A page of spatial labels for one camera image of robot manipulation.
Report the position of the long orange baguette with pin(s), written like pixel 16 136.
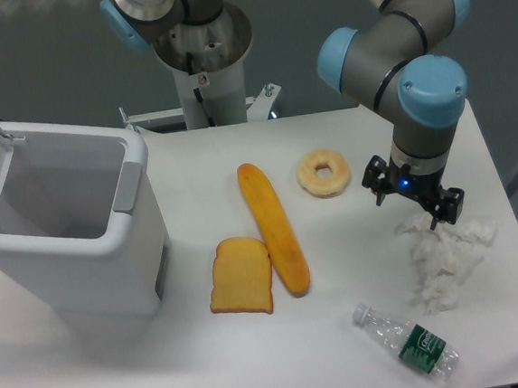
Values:
pixel 275 229

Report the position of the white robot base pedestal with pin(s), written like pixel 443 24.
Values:
pixel 207 63

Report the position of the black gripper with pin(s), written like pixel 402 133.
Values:
pixel 446 204

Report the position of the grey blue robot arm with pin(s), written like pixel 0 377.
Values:
pixel 389 69

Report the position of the clear plastic water bottle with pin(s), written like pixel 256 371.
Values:
pixel 411 343

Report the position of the crumpled white tissue paper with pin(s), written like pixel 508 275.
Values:
pixel 445 256

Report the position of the pale glazed donut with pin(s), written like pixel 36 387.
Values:
pixel 323 172

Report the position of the white trash can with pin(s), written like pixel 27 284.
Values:
pixel 80 226

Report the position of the white metal table frame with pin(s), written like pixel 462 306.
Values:
pixel 261 107

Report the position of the toast bread slice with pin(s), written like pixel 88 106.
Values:
pixel 242 277

